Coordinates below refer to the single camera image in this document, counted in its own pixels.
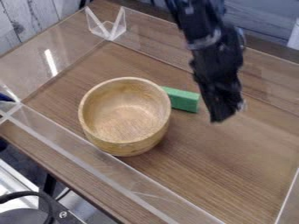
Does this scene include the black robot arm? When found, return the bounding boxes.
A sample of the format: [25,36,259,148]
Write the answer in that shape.
[165,0,245,123]

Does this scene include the clear acrylic tray walls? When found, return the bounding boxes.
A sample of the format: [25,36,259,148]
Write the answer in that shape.
[0,0,299,224]

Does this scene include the black metal table bracket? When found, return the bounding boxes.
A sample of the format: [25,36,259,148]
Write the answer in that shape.
[40,174,86,224]

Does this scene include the green rectangular block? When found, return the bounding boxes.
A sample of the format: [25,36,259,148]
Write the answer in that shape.
[162,87,200,113]

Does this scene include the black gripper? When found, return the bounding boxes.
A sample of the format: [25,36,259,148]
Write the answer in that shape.
[189,25,247,123]

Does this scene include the blue object at left edge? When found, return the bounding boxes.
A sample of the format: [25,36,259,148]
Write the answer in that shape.
[0,93,14,102]

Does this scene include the brown wooden bowl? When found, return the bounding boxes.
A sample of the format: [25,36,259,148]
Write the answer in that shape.
[78,77,170,157]

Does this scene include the black cable loop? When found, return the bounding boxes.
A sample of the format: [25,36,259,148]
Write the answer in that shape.
[0,190,56,224]

